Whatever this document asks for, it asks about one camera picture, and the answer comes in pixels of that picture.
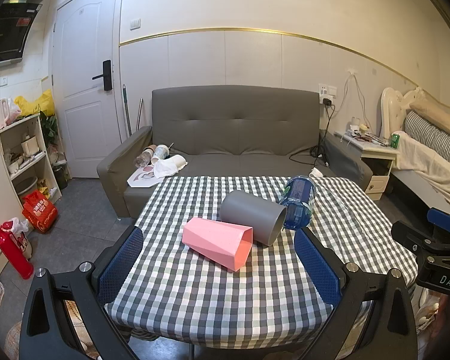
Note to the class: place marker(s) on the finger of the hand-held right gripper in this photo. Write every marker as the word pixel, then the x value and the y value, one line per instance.
pixel 407 232
pixel 440 219

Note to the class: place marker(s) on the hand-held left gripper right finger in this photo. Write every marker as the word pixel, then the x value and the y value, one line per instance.
pixel 317 270

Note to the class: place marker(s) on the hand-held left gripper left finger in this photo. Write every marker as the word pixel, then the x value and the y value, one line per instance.
pixel 122 266

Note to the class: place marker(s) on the pink faceted cup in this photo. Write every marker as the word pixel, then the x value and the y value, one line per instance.
pixel 213 238

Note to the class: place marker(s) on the grey cup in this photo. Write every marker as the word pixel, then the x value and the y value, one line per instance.
pixel 247 210

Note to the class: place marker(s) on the paper cup with straw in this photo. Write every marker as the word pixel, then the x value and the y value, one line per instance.
pixel 160 153

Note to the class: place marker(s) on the clear plastic bag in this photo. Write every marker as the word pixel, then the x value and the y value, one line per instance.
pixel 429 311

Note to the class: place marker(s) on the grey bed base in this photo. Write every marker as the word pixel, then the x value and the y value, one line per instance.
pixel 416 187

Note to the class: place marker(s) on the white blanket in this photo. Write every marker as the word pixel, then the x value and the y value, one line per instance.
pixel 427 165

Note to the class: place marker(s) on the blue water bottle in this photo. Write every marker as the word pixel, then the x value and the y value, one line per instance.
pixel 298 198

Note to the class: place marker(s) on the white nightstand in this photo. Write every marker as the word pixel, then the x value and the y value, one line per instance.
pixel 378 153

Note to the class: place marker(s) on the striped pillow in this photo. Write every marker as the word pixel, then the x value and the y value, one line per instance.
pixel 431 135

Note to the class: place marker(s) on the white printed paper sheet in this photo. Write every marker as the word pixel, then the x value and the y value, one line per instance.
pixel 142 178

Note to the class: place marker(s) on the green can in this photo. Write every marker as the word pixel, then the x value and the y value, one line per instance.
pixel 395 141

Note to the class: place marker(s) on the checkered tablecloth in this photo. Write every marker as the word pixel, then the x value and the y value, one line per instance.
pixel 210 288

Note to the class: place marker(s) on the white tissue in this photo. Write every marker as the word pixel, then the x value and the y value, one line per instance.
pixel 317 172

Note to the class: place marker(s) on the red gift bag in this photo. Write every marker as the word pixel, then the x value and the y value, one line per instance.
pixel 39 212

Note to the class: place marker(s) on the beige pillow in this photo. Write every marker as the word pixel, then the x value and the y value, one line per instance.
pixel 438 118

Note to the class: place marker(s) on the dark jar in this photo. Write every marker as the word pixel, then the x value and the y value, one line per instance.
pixel 60 177

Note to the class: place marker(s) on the red fire extinguisher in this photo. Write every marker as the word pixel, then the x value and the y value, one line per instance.
pixel 13 255

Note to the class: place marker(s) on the white plastic bag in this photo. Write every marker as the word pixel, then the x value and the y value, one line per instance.
pixel 19 225

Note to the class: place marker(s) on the white crumpled cloth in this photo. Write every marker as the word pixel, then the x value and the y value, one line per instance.
pixel 168 165

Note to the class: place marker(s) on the clear plastic bottle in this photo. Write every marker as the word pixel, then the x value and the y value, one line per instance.
pixel 144 156

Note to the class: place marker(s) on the white bed headboard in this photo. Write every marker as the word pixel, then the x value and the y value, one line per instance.
pixel 393 108

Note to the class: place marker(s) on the white paper roll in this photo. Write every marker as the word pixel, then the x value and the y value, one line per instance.
pixel 356 123

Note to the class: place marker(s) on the grey basin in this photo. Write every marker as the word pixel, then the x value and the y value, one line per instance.
pixel 25 184

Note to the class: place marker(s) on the white shelf unit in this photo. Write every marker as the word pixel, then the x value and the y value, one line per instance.
pixel 42 146

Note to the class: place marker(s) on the thin metal pole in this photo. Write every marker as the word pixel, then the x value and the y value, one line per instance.
pixel 139 114

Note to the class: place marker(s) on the black charger plug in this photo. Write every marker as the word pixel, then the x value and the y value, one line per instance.
pixel 326 101

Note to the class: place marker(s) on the green plant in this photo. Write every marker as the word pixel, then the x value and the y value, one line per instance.
pixel 49 127

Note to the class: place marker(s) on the white socket panel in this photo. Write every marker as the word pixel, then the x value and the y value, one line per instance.
pixel 328 90

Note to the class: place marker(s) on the grey sofa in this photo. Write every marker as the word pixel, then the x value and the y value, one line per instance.
pixel 232 120

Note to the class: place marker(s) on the yellow plastic bag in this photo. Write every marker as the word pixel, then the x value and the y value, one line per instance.
pixel 37 103

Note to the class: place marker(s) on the white door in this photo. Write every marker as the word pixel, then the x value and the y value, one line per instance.
pixel 82 63

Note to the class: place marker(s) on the black range hood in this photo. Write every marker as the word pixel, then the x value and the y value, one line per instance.
pixel 3 33

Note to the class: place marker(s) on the white light switch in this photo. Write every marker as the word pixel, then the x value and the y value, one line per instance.
pixel 135 23

